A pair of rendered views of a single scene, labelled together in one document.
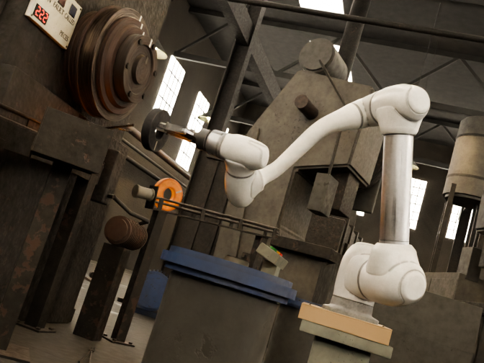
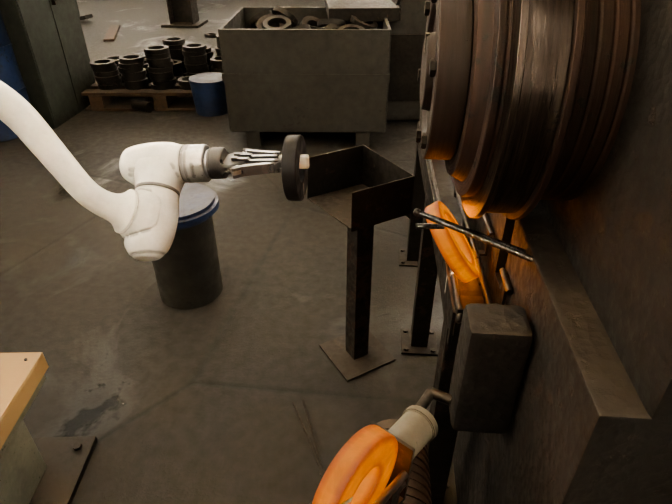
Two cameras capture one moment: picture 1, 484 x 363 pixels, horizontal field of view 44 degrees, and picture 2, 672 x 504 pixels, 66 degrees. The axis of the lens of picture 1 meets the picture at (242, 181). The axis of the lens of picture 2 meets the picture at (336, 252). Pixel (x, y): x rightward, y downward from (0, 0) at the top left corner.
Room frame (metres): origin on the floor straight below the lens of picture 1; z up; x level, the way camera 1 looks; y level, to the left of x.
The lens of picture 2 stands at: (3.20, 0.21, 1.34)
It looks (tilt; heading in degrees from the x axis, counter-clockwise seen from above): 34 degrees down; 168
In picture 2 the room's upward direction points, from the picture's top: straight up
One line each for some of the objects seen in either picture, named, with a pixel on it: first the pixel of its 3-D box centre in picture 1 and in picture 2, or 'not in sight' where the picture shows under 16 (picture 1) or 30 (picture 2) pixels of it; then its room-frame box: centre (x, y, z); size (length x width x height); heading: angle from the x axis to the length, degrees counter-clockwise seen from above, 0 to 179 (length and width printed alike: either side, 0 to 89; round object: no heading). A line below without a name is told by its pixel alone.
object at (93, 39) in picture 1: (116, 64); (500, 73); (2.41, 0.65, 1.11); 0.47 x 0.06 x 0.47; 163
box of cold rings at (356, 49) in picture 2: not in sight; (310, 71); (-0.43, 0.77, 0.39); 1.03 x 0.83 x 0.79; 77
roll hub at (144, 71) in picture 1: (137, 69); (439, 72); (2.38, 0.55, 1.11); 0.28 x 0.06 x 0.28; 163
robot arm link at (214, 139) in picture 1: (217, 143); (198, 163); (2.00, 0.12, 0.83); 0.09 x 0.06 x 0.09; 164
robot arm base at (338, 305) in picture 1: (349, 307); not in sight; (2.26, -0.53, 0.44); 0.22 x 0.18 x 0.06; 179
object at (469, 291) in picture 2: not in sight; (466, 302); (2.43, 0.64, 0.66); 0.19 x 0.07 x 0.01; 163
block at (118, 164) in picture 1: (104, 176); (488, 370); (2.64, 0.59, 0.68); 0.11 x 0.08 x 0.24; 73
